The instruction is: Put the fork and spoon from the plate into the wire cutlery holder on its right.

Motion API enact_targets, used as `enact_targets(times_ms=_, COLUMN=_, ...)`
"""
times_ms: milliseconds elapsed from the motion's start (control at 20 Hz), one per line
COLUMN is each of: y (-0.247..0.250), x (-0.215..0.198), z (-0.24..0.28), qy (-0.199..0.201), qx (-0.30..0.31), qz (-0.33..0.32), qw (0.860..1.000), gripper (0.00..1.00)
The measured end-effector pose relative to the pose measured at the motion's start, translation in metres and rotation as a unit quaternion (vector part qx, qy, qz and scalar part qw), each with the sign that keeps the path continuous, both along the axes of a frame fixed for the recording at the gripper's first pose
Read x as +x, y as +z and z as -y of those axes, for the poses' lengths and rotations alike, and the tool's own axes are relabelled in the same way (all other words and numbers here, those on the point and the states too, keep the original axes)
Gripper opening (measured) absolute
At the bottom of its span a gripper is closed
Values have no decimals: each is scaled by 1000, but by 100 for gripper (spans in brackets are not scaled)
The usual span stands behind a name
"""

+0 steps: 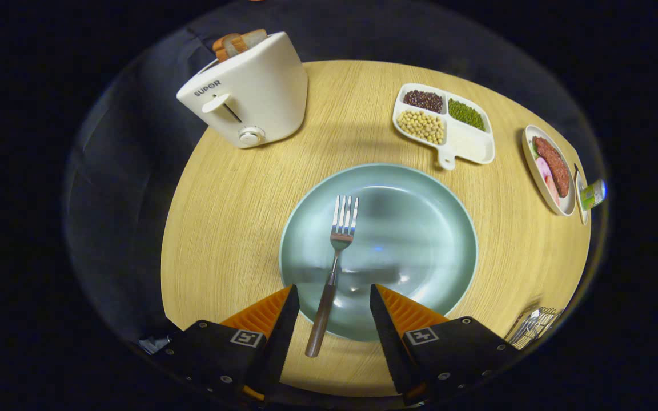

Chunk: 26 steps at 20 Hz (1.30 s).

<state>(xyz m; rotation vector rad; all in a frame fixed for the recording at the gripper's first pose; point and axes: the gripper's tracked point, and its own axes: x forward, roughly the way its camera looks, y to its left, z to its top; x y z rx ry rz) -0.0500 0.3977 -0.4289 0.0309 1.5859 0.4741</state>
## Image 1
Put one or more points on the light blue round plate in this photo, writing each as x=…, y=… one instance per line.
x=420, y=240

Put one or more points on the pale pink ham slice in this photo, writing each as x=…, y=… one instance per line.
x=543, y=171

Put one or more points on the brown bread slice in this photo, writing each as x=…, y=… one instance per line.
x=227, y=45
x=253, y=37

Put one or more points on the round beige food plate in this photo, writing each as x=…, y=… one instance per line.
x=529, y=162

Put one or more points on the perforated steel tray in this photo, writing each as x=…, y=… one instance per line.
x=546, y=326

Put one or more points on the white divided dish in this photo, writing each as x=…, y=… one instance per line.
x=469, y=145

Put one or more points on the pile of dark red beans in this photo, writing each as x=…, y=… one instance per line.
x=423, y=101

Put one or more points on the pile of yellow soybeans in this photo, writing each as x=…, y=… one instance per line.
x=420, y=125

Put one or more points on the green label metal bottle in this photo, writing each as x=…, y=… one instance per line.
x=592, y=195

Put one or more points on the red pink ham slice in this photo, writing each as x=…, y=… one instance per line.
x=552, y=191

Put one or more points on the white square coaster dish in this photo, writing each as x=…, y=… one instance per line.
x=580, y=201

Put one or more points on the pile of green mung beans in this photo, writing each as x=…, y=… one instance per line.
x=466, y=114

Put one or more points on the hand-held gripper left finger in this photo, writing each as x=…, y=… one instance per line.
x=283, y=337

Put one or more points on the white toaster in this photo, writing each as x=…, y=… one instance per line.
x=260, y=85

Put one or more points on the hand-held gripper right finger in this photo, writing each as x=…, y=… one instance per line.
x=386, y=337

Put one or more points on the brown steak piece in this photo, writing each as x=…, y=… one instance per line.
x=554, y=165

